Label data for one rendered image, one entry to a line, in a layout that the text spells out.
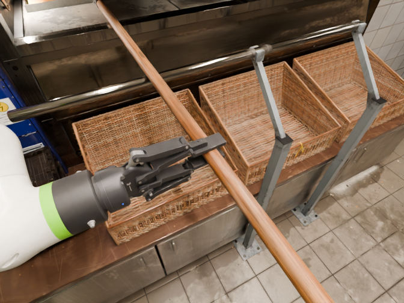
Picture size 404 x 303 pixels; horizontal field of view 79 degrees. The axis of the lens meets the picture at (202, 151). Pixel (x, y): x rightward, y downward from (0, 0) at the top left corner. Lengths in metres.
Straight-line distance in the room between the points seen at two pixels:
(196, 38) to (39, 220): 0.98
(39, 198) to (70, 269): 0.71
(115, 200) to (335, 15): 1.57
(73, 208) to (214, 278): 1.27
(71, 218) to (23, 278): 0.78
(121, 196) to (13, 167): 0.16
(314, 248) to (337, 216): 0.31
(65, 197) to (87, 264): 0.70
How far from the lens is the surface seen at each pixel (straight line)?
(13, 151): 0.48
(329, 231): 1.88
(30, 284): 1.16
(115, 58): 1.11
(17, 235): 0.43
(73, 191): 0.41
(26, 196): 0.44
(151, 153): 0.41
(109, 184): 0.41
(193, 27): 1.15
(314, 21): 1.63
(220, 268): 1.61
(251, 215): 0.40
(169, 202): 0.95
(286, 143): 0.86
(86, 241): 1.13
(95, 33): 1.04
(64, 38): 1.04
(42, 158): 1.12
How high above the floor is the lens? 1.54
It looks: 48 degrees down
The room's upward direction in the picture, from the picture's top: straight up
